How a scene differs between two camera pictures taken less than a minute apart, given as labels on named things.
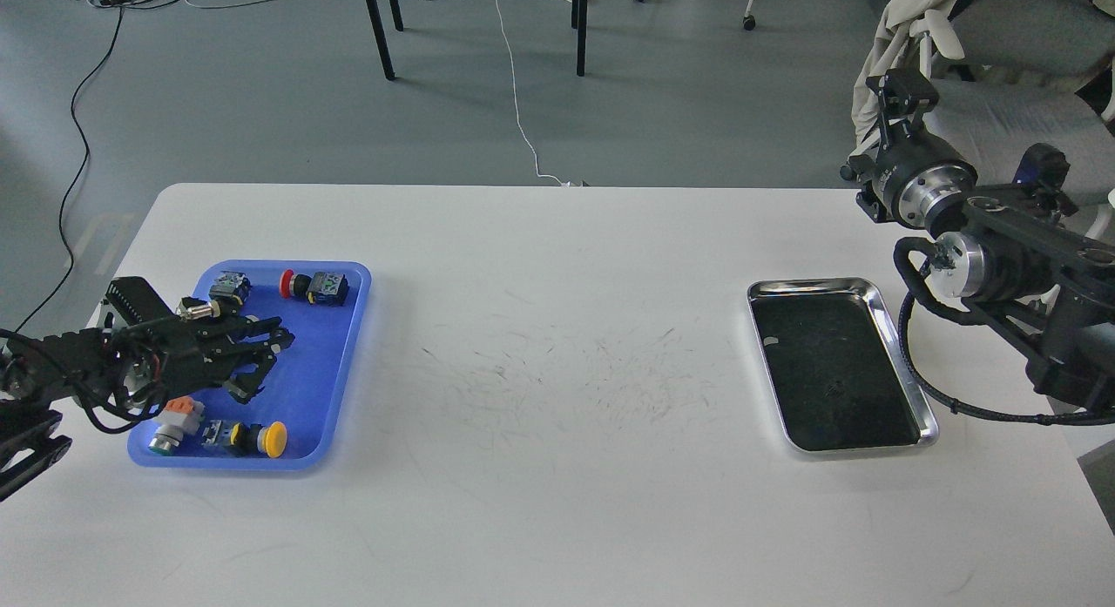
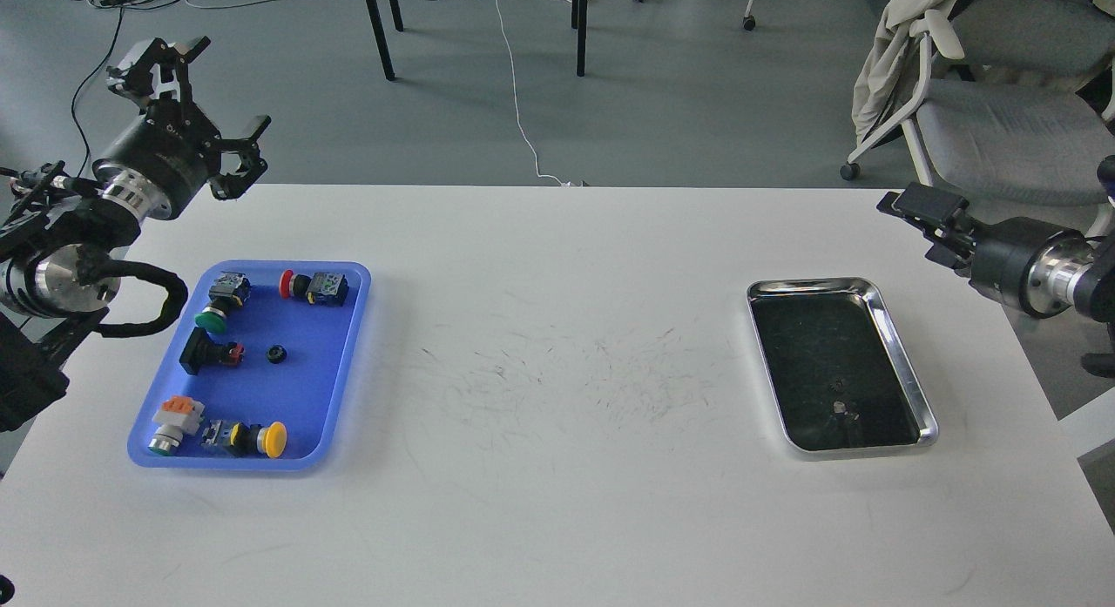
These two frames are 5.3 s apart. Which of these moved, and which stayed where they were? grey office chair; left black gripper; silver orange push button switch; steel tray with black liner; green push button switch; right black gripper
Moved: left black gripper; right black gripper
Stayed: steel tray with black liner; grey office chair; green push button switch; silver orange push button switch
